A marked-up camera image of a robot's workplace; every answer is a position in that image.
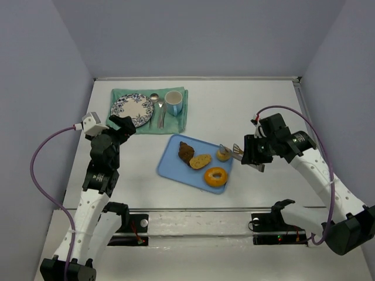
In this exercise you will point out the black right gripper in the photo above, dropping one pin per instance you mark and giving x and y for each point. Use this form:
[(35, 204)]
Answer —
[(249, 150)]

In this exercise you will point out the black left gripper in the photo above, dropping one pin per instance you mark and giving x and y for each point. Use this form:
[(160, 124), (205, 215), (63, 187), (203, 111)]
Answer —
[(123, 125)]

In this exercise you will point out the stainless steel serving tongs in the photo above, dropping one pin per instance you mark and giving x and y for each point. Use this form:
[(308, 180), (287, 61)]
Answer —
[(237, 153)]

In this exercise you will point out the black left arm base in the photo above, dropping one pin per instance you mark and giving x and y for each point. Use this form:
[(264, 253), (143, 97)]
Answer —
[(135, 233)]

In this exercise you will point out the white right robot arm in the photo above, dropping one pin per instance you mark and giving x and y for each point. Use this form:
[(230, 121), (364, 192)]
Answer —
[(348, 223)]

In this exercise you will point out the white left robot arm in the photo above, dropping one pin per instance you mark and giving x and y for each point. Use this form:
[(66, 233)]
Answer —
[(96, 218)]

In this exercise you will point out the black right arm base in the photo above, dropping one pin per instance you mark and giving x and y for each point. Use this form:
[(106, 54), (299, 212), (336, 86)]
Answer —
[(268, 230)]

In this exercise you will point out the sliced bread loaf piece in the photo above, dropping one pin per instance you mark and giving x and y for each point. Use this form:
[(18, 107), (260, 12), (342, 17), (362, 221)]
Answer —
[(200, 161)]

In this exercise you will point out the blue floral ceramic plate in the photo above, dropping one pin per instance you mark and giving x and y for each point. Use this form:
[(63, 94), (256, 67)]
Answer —
[(138, 106)]

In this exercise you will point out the green cloth placemat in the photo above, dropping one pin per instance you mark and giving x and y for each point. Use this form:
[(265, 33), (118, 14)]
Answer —
[(172, 124)]

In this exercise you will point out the steel spoon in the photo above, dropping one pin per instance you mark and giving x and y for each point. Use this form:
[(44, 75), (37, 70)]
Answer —
[(154, 97)]

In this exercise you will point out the steel fork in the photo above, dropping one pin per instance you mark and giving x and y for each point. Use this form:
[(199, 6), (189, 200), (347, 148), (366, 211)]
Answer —
[(161, 104)]

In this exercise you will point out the steel table knife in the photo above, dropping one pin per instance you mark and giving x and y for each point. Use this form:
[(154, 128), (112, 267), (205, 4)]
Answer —
[(163, 116)]

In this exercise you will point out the light blue ceramic mug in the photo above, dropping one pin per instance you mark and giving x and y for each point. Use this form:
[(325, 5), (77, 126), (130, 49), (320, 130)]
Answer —
[(174, 102)]

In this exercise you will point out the yellow muffin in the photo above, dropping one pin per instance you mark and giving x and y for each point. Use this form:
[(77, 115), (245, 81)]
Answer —
[(223, 154)]

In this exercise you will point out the dark brown croissant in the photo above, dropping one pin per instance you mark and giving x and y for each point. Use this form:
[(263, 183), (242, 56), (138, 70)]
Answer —
[(186, 152)]

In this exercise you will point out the light blue plastic tray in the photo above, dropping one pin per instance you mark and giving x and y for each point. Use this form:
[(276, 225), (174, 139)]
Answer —
[(171, 166)]

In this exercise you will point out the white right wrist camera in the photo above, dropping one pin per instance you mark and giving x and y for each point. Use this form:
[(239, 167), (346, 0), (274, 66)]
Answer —
[(258, 128)]

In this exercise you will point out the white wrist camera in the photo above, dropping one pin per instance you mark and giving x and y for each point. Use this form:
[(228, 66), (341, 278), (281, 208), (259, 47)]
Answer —
[(258, 128), (91, 124)]

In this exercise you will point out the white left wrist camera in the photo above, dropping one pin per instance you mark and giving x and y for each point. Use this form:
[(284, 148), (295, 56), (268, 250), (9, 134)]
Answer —
[(91, 124)]

